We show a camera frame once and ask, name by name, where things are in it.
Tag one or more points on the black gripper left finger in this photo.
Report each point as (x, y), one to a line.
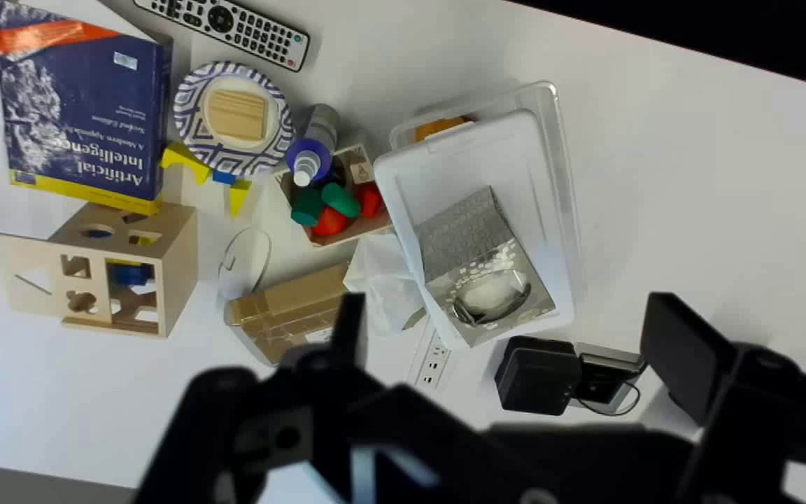
(346, 340)

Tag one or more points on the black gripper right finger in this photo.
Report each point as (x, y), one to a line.
(686, 353)

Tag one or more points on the grey napkin box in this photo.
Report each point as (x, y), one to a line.
(479, 273)

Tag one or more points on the white lunchbox lid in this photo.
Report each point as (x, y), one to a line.
(501, 154)

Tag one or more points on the flat cardboard box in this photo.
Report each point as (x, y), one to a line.
(281, 316)

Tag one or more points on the wooden shape sorter box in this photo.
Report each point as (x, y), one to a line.
(108, 270)

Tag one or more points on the yellow wooden block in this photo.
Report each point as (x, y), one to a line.
(232, 185)

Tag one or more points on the white power strip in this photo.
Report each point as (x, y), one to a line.
(432, 363)

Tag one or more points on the wooden tray of blocks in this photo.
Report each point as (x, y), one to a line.
(343, 204)

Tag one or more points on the black phone stand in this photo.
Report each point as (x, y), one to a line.
(543, 375)

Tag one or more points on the blue capped glue bottle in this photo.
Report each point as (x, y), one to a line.
(312, 153)

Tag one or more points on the black remote control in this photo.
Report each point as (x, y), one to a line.
(238, 27)

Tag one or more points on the blue hardcover book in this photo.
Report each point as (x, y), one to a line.
(81, 108)

